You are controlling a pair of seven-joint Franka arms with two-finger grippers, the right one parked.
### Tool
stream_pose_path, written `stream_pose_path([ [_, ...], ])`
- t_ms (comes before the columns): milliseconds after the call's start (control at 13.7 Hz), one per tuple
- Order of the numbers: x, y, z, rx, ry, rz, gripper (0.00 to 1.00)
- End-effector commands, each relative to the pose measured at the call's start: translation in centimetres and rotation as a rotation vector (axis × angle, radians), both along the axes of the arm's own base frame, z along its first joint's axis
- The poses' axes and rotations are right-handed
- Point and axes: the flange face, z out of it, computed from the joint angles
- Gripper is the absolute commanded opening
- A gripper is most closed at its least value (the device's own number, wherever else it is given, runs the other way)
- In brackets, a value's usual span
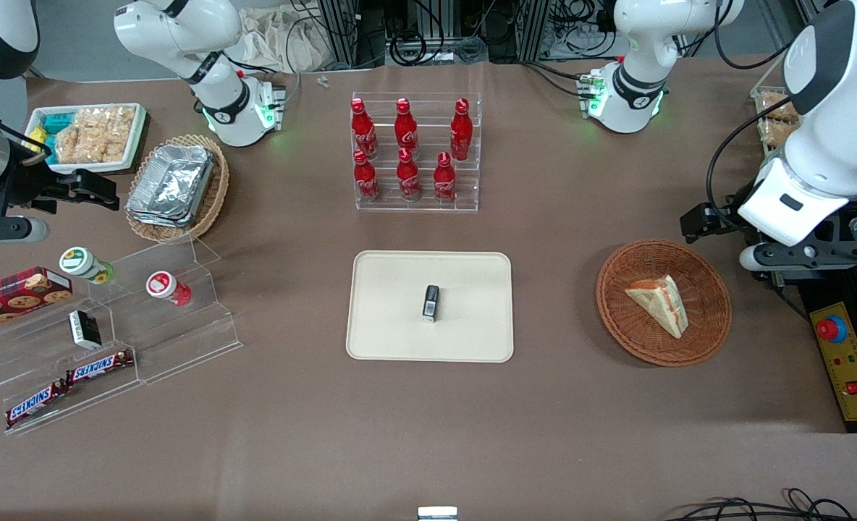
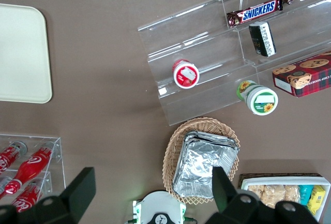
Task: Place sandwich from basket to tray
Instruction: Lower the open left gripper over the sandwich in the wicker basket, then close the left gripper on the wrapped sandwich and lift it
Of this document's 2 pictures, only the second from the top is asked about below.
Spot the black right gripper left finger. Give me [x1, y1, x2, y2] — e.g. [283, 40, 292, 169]
[0, 167, 97, 224]

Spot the yellow snack packet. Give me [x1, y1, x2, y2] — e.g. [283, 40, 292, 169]
[307, 185, 326, 216]

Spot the green sunflower yogurt cup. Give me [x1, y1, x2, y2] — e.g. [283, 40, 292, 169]
[235, 80, 279, 115]

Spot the beige plastic serving tray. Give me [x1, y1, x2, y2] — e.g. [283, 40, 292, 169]
[0, 3, 53, 104]

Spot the red strawberry yogurt cup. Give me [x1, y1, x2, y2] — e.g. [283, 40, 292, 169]
[172, 58, 200, 89]

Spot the clear acrylic stepped stand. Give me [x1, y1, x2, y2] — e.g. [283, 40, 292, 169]
[221, 0, 331, 80]
[137, 0, 261, 127]

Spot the red tartan cookie box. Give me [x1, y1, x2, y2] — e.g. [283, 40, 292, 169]
[272, 51, 331, 98]

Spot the white rectangular snack tray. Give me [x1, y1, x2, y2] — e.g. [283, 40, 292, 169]
[240, 177, 331, 222]

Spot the small black packaged sandwich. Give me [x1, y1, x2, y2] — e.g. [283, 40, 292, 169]
[248, 21, 277, 58]

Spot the clear bag of crackers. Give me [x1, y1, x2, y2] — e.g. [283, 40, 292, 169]
[261, 184, 287, 209]
[247, 184, 266, 201]
[283, 184, 301, 204]

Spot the light oval wicker basket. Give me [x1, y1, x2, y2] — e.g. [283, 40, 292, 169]
[162, 116, 241, 205]

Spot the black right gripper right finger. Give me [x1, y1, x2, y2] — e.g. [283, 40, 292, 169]
[205, 166, 319, 224]

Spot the red cola bottle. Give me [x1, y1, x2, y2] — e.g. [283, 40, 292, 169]
[0, 141, 28, 175]
[11, 180, 44, 213]
[0, 175, 13, 199]
[5, 142, 54, 195]

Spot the aluminium foil tray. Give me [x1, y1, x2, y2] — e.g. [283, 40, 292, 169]
[173, 130, 240, 200]
[172, 137, 240, 199]

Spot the clear acrylic bottle rack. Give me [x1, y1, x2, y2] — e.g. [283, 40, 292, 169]
[0, 133, 67, 209]

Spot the teal snack packet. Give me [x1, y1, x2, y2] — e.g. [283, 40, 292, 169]
[298, 184, 315, 206]

